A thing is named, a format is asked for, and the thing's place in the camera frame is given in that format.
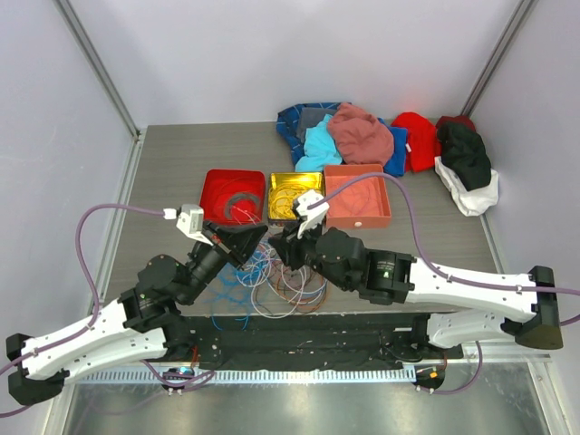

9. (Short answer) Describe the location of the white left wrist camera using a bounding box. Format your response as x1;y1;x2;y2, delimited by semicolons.
163;204;209;244

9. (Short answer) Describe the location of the black cloth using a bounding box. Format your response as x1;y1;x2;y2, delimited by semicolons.
437;121;491;191

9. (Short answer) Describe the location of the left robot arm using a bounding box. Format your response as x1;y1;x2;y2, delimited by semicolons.
6;217;267;406

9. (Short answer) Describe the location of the brown cable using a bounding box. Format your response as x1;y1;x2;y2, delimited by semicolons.
253;253;334;314

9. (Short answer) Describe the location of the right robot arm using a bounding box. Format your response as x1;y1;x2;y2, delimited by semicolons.
268;226;563;358

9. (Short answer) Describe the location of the dusty pink cloth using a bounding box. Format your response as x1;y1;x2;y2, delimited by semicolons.
327;102;394;167

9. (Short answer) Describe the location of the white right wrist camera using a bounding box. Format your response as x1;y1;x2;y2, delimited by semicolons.
293;189;330;239

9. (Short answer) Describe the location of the salmon pink box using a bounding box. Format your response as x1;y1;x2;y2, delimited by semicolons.
324;164;392;229

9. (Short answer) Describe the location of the cyan cloth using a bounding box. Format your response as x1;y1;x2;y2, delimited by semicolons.
295;114;343;172

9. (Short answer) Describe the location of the royal blue cloth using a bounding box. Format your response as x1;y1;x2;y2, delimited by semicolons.
379;118;408;178

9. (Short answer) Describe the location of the red cable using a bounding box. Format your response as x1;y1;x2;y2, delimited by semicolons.
217;180;266;227

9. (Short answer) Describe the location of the grey cloth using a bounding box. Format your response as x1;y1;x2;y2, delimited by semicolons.
296;107;336;143

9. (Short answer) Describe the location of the dark red cloth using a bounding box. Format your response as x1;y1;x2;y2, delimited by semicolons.
435;115;477;132

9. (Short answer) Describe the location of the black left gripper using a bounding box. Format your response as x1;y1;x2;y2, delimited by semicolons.
179;219;270;305

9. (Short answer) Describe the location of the red plastic box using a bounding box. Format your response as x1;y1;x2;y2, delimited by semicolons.
199;169;266;226

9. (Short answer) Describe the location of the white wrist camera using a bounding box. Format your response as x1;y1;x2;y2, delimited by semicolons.
293;189;330;239
163;204;209;244

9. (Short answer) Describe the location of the white slotted cable duct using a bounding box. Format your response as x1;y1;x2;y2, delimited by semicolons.
79;366;416;385

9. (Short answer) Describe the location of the gold metal tin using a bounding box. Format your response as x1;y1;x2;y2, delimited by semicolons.
266;172;324;227

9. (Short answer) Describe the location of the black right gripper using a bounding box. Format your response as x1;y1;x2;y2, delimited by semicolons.
269;215;353;291

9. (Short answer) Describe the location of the grey tape roll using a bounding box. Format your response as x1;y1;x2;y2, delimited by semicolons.
223;191;264;222

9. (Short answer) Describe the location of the thin yellow cable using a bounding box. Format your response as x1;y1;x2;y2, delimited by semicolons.
270;176;325;223

